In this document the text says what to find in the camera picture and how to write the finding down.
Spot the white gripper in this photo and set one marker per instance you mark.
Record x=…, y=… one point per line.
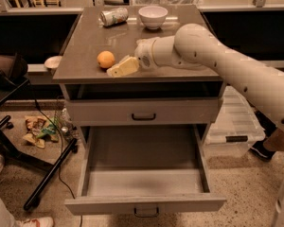
x=144, y=55

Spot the orange fruit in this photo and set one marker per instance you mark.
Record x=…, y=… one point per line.
x=106, y=59

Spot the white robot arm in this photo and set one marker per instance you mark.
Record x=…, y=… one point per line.
x=193, y=45

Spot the grey drawer cabinet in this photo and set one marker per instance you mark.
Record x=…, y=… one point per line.
x=128, y=75

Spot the closed grey upper drawer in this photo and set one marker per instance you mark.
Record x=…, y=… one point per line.
x=142, y=112

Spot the open grey lower drawer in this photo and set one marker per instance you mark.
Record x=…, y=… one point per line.
x=145, y=171

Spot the tipped drink can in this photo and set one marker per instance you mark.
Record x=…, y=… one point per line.
x=114, y=16

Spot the white ceramic bowl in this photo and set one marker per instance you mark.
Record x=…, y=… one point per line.
x=152, y=17

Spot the small round dish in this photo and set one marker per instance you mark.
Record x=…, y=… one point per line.
x=53, y=62

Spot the plastic bottle on floor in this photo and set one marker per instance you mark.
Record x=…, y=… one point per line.
x=65, y=125

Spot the snack bags on floor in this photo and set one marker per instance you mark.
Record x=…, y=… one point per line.
x=39, y=128

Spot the clear plastic storage bin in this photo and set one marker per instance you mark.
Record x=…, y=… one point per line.
x=236, y=128

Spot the black stand legs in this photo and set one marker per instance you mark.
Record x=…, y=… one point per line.
x=9, y=150

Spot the person leg with shoe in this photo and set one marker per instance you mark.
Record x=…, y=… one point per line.
x=273, y=141

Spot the white sneaker bottom left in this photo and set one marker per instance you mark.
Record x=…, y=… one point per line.
x=36, y=222

